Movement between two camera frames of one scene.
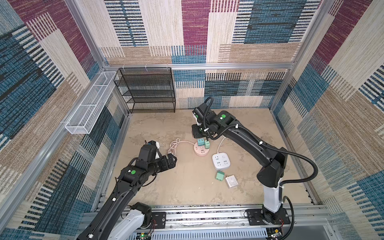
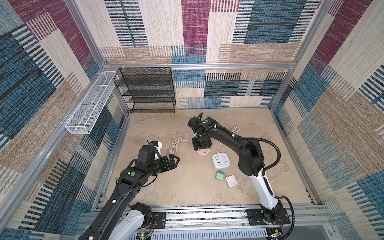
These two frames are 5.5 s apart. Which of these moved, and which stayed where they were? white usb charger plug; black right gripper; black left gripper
Moved: black right gripper
Stayed: white usb charger plug; black left gripper
